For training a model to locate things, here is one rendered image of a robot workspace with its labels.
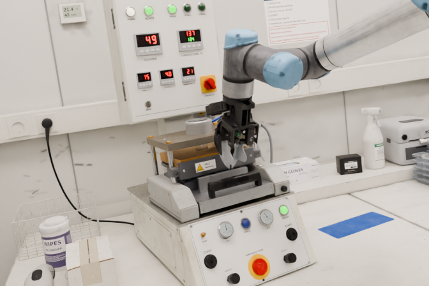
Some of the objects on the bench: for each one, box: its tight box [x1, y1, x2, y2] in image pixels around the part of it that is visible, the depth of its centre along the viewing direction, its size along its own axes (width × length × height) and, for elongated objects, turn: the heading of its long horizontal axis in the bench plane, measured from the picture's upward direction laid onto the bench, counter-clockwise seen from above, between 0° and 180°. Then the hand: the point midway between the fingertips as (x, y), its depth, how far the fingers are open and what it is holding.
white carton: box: [273, 157, 320, 186], centre depth 180 cm, size 12×23×7 cm, turn 146°
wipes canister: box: [39, 216, 72, 272], centre depth 136 cm, size 9×9×15 cm
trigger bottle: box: [361, 107, 385, 169], centre depth 184 cm, size 9×8×25 cm
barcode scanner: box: [24, 264, 55, 286], centre depth 120 cm, size 20×8×8 cm, turn 56°
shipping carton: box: [66, 235, 118, 286], centre depth 124 cm, size 19×13×9 cm
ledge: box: [290, 156, 418, 204], centre depth 187 cm, size 30×84×4 cm, turn 146°
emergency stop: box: [252, 259, 267, 275], centre depth 112 cm, size 2×4×4 cm, turn 157°
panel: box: [187, 196, 312, 286], centre depth 113 cm, size 2×30×19 cm, turn 157°
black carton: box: [336, 153, 363, 175], centre depth 183 cm, size 6×9×7 cm
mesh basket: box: [11, 191, 101, 260], centre depth 158 cm, size 22×26×13 cm
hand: (228, 163), depth 117 cm, fingers closed
